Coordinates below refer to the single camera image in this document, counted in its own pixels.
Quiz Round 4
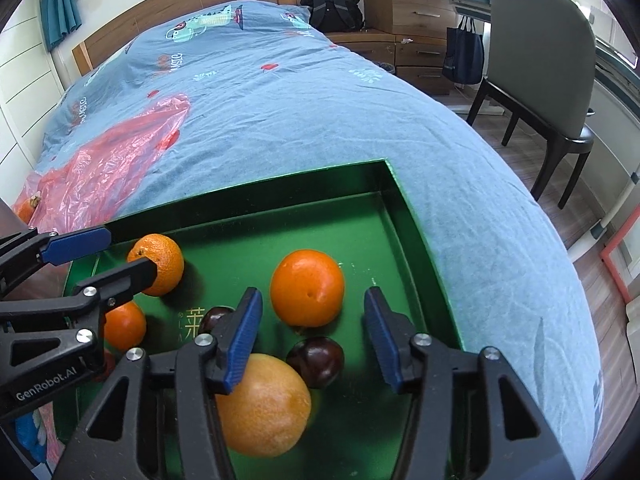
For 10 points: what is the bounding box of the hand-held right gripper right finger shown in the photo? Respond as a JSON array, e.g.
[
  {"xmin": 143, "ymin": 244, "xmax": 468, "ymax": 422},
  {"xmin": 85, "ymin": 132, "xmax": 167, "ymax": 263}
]
[{"xmin": 364, "ymin": 286, "xmax": 576, "ymax": 480}]

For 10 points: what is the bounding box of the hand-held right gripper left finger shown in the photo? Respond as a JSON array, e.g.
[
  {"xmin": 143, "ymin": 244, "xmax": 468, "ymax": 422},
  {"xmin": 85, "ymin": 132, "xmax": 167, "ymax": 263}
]
[{"xmin": 59, "ymin": 287, "xmax": 264, "ymax": 480}]

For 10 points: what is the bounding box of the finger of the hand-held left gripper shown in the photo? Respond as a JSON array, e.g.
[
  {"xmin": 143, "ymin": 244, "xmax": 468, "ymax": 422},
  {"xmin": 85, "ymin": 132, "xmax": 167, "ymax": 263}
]
[
  {"xmin": 0, "ymin": 226, "xmax": 112, "ymax": 296},
  {"xmin": 0, "ymin": 257, "xmax": 159, "ymax": 331}
]

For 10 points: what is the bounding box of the dark purple plum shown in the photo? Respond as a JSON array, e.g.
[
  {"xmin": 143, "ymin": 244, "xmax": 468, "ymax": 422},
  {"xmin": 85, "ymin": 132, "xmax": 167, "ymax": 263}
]
[
  {"xmin": 198, "ymin": 306, "xmax": 236, "ymax": 336},
  {"xmin": 286, "ymin": 337, "xmax": 345, "ymax": 390}
]

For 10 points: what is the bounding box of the small smooth orange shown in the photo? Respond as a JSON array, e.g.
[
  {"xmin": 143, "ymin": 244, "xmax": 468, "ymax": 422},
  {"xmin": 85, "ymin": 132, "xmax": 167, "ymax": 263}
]
[{"xmin": 102, "ymin": 301, "xmax": 148, "ymax": 352}]

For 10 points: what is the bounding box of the large bumpy mandarin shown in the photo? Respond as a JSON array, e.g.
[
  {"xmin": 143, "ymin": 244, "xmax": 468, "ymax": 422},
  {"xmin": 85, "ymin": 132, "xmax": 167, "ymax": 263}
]
[{"xmin": 126, "ymin": 233, "xmax": 185, "ymax": 297}]

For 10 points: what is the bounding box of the red apple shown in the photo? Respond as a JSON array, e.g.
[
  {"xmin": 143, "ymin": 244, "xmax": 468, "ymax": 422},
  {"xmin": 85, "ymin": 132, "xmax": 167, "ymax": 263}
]
[{"xmin": 92, "ymin": 350, "xmax": 117, "ymax": 383}]

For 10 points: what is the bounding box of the yellowish citrus fruit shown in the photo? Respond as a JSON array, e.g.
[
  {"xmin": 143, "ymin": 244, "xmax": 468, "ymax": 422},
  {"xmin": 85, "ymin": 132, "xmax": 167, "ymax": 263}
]
[{"xmin": 215, "ymin": 353, "xmax": 312, "ymax": 458}]

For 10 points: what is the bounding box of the smooth round orange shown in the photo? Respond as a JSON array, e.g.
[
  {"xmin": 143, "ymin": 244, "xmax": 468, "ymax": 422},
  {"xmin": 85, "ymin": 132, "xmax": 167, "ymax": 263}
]
[{"xmin": 270, "ymin": 249, "xmax": 346, "ymax": 329}]

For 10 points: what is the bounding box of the green tray box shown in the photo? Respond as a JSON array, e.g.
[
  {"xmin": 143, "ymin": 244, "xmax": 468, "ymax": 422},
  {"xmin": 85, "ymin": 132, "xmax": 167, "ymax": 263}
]
[{"xmin": 52, "ymin": 158, "xmax": 466, "ymax": 480}]

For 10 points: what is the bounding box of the pink plastic sheet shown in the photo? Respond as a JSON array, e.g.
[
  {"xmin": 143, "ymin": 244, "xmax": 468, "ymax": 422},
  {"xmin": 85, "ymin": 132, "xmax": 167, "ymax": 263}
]
[{"xmin": 14, "ymin": 92, "xmax": 193, "ymax": 256}]

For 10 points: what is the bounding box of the white wardrobe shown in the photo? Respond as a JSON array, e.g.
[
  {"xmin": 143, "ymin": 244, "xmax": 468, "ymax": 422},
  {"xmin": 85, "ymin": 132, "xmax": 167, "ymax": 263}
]
[{"xmin": 0, "ymin": 10, "xmax": 66, "ymax": 193}]

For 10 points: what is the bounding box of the blue printed bed blanket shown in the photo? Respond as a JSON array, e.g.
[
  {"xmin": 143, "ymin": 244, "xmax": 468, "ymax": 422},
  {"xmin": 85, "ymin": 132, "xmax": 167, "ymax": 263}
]
[{"xmin": 10, "ymin": 0, "xmax": 608, "ymax": 480}]

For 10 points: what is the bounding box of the teal curtain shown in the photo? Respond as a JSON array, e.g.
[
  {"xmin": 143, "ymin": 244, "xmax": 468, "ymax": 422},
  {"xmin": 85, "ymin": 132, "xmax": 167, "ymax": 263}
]
[{"xmin": 40, "ymin": 0, "xmax": 83, "ymax": 52}]

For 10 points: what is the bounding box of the orange framed board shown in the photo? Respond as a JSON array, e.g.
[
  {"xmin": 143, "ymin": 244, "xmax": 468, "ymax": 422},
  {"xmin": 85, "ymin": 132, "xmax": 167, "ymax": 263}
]
[{"xmin": 600, "ymin": 232, "xmax": 640, "ymax": 305}]

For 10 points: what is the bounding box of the dark tote bag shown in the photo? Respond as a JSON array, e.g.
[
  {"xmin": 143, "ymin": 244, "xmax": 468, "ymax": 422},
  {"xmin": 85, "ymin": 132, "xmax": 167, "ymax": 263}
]
[{"xmin": 442, "ymin": 16, "xmax": 485, "ymax": 86}]

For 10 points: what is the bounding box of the grey chair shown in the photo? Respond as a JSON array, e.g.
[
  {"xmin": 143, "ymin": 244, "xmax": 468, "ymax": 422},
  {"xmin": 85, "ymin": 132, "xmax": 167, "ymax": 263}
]
[{"xmin": 466, "ymin": 0, "xmax": 598, "ymax": 209}]

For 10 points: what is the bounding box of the wooden dresser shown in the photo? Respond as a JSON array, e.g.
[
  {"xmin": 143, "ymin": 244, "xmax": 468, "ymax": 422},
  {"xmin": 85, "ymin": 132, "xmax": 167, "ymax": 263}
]
[{"xmin": 325, "ymin": 0, "xmax": 463, "ymax": 96}]

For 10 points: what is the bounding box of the black backpack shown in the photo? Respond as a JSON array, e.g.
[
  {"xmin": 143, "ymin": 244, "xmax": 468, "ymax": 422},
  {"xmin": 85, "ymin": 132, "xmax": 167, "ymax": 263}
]
[{"xmin": 299, "ymin": 0, "xmax": 365, "ymax": 33}]

